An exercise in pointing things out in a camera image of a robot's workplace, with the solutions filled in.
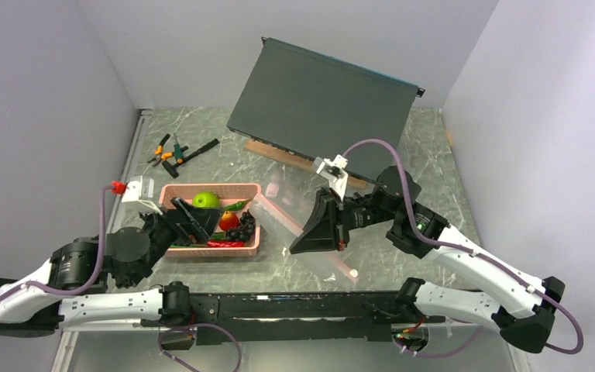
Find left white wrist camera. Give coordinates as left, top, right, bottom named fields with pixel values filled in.
left=110, top=175, right=163, bottom=215

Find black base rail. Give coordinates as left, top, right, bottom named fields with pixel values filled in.
left=159, top=291, right=425, bottom=346

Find pink plastic basket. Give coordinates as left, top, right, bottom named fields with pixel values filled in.
left=160, top=183, right=263, bottom=258

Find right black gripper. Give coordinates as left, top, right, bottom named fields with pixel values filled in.
left=290, top=186, right=399, bottom=254

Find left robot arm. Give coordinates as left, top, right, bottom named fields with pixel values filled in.
left=0, top=198, right=224, bottom=338

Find orange handled pliers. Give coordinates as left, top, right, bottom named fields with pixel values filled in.
left=147, top=133, right=172, bottom=167

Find red chili pepper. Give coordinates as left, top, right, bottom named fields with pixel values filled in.
left=206, top=240, right=246, bottom=248

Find black T-handle tool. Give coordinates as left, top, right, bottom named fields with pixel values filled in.
left=161, top=139, right=220, bottom=178

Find green lime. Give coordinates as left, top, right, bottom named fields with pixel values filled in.
left=191, top=191, right=221, bottom=208

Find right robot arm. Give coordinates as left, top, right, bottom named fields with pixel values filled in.
left=289, top=158, right=565, bottom=353

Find aluminium frame rail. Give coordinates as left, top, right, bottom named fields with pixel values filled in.
left=50, top=108, right=154, bottom=372

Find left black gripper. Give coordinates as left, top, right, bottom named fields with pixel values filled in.
left=126, top=195, right=225, bottom=287

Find dark grey rack box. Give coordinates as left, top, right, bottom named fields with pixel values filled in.
left=226, top=38, right=425, bottom=160

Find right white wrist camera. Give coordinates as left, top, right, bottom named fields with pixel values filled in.
left=312, top=154, right=349, bottom=201

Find green cucumber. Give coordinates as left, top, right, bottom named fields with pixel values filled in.
left=170, top=232, right=225, bottom=249

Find green handled screwdriver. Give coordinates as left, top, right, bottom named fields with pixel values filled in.
left=173, top=133, right=184, bottom=164

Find clear zip top bag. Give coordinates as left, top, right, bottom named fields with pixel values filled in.
left=249, top=170, right=358, bottom=291

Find wooden board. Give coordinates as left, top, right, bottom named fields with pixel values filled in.
left=244, top=139, right=370, bottom=190

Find long green chili pepper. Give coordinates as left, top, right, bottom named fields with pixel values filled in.
left=222, top=198, right=251, bottom=212

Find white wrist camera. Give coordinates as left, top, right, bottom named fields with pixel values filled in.
left=110, top=175, right=163, bottom=215
left=312, top=154, right=349, bottom=201

